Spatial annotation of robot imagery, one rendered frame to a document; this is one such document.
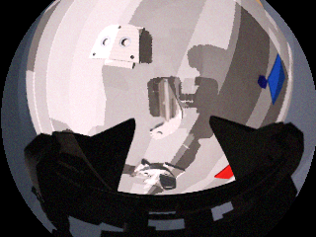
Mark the small blue cube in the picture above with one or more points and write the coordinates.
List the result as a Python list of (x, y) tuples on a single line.
[(262, 81)]

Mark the red flat plate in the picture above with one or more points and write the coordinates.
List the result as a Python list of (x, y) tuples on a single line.
[(225, 173)]

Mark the blue square plate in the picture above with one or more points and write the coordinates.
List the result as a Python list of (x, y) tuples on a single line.
[(276, 79)]

